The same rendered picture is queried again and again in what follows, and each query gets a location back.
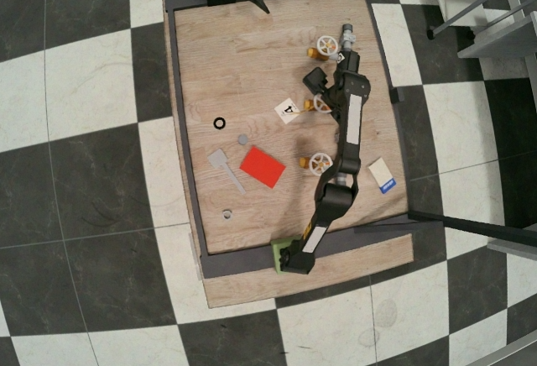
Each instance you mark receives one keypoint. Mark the short grey cylinder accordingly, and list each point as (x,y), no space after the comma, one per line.
(243,139)

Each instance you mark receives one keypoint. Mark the black diagonal bar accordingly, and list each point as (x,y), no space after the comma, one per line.
(431,220)

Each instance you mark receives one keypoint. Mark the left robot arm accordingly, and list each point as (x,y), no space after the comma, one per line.
(332,201)

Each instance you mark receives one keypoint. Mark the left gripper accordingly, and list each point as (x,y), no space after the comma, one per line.
(318,76)

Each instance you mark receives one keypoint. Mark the red rectangular block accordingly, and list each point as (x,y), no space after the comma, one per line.
(262,167)

